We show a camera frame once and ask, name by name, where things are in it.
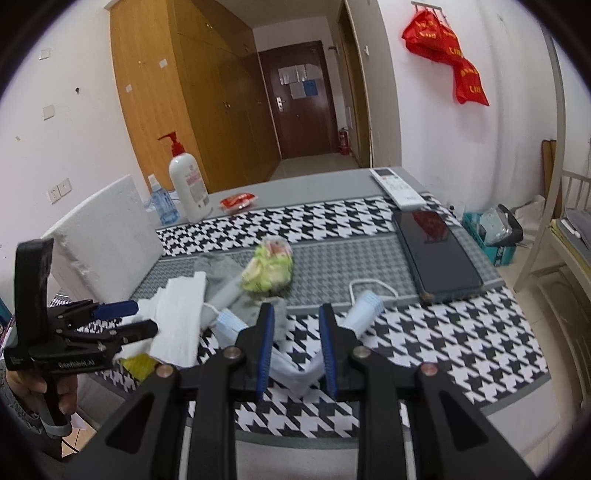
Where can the wooden side door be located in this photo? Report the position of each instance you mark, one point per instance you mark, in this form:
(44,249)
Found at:
(355,92)

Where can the grey metal bed frame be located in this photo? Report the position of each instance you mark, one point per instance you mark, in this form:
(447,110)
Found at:
(561,138)

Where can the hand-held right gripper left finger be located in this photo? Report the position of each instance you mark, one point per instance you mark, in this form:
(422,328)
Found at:
(265,350)

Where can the red snack packet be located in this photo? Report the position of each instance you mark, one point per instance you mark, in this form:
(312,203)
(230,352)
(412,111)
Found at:
(238,201)

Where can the blue plastic basket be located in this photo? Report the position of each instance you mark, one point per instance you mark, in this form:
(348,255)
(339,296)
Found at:
(475,230)

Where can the white foam box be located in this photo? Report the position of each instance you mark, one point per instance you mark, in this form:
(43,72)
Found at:
(106,230)

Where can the white paper notice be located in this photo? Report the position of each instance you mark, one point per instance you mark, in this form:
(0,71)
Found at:
(292,75)

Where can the person's left forearm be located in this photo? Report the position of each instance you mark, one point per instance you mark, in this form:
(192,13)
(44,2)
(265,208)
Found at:
(18,427)

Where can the blue face mask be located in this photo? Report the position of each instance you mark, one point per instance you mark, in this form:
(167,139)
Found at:
(295,374)
(226,293)
(228,325)
(364,309)

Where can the yellow hair scrunchie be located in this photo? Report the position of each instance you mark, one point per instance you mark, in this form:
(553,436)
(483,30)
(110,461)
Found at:
(141,367)

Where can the red fire extinguisher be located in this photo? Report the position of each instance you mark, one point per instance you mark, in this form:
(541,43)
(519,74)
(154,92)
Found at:
(344,143)

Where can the houndstooth table mat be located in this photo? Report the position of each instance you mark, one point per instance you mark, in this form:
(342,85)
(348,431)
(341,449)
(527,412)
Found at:
(438,341)

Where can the blue paper notice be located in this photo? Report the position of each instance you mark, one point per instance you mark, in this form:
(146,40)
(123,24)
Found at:
(310,89)

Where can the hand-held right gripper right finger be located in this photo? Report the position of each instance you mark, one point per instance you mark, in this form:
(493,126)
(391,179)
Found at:
(328,355)

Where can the white wall switch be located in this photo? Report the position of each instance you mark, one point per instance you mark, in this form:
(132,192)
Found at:
(66,186)

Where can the person's left hand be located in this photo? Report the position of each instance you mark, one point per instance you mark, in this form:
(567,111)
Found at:
(21,385)

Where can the grey sock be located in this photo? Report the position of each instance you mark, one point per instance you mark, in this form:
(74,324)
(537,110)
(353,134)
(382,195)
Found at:
(217,270)

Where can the white wall cover plate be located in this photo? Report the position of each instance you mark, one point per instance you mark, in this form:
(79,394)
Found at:
(44,53)
(49,112)

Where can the white remote control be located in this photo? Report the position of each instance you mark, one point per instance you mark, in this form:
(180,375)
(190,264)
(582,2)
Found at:
(397,187)

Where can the white lotion pump bottle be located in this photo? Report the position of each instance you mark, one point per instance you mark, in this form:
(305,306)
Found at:
(187,184)

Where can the white wall socket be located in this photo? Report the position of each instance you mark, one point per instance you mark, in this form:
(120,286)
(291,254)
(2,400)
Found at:
(55,194)

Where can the green crumpled packet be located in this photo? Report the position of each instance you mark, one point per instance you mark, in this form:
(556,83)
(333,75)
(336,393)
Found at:
(268,270)

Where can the brown wooden boards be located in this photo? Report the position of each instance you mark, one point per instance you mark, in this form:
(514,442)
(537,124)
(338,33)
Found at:
(549,170)

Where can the wooden wardrobe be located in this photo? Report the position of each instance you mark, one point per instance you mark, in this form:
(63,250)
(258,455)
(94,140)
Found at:
(161,92)

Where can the red plastic bag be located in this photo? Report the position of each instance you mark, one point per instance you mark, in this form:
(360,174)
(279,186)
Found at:
(461,69)

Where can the black smartphone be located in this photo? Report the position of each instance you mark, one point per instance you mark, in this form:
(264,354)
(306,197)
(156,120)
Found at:
(438,258)

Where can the dark brown door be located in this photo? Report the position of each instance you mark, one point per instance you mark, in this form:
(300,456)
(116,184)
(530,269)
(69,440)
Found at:
(304,124)

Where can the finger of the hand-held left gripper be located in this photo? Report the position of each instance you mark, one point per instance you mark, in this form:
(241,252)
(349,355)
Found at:
(138,330)
(117,308)

